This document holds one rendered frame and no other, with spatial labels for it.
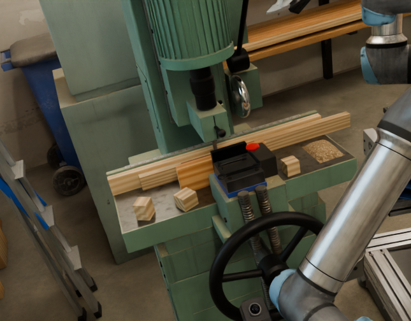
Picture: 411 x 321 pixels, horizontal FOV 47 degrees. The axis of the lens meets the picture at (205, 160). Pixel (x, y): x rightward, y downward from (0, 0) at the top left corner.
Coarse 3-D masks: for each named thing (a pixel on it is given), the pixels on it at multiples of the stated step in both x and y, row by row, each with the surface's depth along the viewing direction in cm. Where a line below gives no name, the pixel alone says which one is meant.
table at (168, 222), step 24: (336, 144) 124; (312, 168) 116; (336, 168) 116; (144, 192) 120; (168, 192) 118; (288, 192) 115; (312, 192) 117; (120, 216) 113; (168, 216) 109; (192, 216) 110; (216, 216) 111; (144, 240) 109; (168, 240) 111
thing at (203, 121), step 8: (192, 104) 120; (192, 112) 119; (200, 112) 115; (208, 112) 114; (216, 112) 113; (224, 112) 113; (192, 120) 122; (200, 120) 113; (208, 120) 113; (216, 120) 114; (224, 120) 114; (200, 128) 115; (208, 128) 114; (224, 128) 115; (200, 136) 118; (208, 136) 115; (216, 136) 116; (224, 136) 116
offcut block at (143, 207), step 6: (138, 198) 110; (144, 198) 110; (150, 198) 109; (138, 204) 108; (144, 204) 107; (150, 204) 109; (138, 210) 108; (144, 210) 108; (150, 210) 109; (138, 216) 109; (144, 216) 108; (150, 216) 109
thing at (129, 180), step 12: (300, 120) 128; (312, 120) 129; (264, 132) 126; (228, 144) 124; (180, 156) 123; (192, 156) 123; (144, 168) 121; (156, 168) 121; (108, 180) 119; (120, 180) 120; (132, 180) 121; (120, 192) 122
